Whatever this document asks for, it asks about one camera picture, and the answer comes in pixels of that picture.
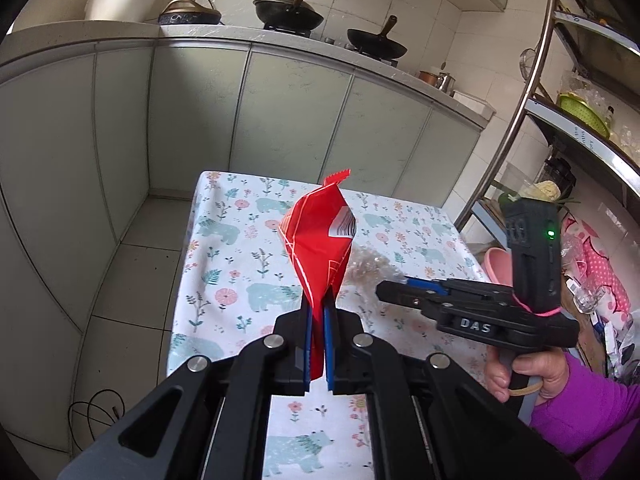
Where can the hanging metal strainer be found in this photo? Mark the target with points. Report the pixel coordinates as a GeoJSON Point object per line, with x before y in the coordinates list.
{"type": "Point", "coordinates": [527, 65]}

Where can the small steel pot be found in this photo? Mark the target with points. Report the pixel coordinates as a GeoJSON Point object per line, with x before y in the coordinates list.
{"type": "Point", "coordinates": [446, 80]}

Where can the person's right forearm purple sleeve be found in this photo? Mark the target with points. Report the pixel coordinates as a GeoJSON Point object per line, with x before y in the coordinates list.
{"type": "Point", "coordinates": [590, 410]}

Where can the bear printed tablecloth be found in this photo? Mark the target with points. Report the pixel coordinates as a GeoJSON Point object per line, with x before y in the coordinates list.
{"type": "Point", "coordinates": [230, 260]}

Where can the white rectangular container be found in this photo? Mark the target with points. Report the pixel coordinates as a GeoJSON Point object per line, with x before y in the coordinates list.
{"type": "Point", "coordinates": [472, 102]}

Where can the person's right hand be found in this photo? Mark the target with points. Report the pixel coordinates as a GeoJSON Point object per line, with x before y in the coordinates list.
{"type": "Point", "coordinates": [545, 372]}

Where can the clear plastic wrapper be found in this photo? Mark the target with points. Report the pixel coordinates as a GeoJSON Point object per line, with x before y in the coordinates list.
{"type": "Point", "coordinates": [372, 270]}

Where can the pink plastic basin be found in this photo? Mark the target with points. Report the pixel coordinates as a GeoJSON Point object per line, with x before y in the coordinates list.
{"type": "Point", "coordinates": [497, 267]}

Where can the pink dotted bag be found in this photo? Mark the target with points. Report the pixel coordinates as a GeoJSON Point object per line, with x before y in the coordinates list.
{"type": "Point", "coordinates": [597, 260]}

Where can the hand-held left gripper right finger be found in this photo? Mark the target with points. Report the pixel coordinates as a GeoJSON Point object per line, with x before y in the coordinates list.
{"type": "Point", "coordinates": [329, 350]}

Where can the black wok with lid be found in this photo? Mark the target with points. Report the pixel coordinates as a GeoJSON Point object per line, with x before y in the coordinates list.
{"type": "Point", "coordinates": [287, 12]}

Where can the metal shelf rack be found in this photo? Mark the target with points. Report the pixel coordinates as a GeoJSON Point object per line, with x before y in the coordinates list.
{"type": "Point", "coordinates": [532, 60]}

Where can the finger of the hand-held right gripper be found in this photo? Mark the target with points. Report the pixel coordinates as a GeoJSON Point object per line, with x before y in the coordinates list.
{"type": "Point", "coordinates": [405, 296]}
{"type": "Point", "coordinates": [425, 282]}

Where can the crumpled clear plastic packaging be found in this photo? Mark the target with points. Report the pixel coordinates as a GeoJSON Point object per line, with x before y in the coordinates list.
{"type": "Point", "coordinates": [585, 297]}

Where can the cauliflower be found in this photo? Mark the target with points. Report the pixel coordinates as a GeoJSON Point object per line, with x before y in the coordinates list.
{"type": "Point", "coordinates": [542, 191]}

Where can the green plastic basket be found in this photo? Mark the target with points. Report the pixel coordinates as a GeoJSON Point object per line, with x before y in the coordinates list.
{"type": "Point", "coordinates": [582, 115]}

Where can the white rice cooker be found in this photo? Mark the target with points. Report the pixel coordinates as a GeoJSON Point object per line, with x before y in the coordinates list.
{"type": "Point", "coordinates": [122, 2]}

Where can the grey kitchen cabinet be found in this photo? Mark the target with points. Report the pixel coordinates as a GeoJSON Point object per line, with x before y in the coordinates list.
{"type": "Point", "coordinates": [200, 110]}

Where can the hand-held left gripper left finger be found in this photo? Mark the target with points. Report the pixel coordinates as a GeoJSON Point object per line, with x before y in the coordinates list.
{"type": "Point", "coordinates": [307, 345]}

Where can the dark pot with gold lid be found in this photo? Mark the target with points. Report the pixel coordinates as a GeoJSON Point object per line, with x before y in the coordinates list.
{"type": "Point", "coordinates": [190, 12]}

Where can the copper pot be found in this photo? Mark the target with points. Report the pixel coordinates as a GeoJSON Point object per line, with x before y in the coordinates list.
{"type": "Point", "coordinates": [427, 77]}

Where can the red snack packet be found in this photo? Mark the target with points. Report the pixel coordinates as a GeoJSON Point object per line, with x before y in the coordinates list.
{"type": "Point", "coordinates": [315, 240]}

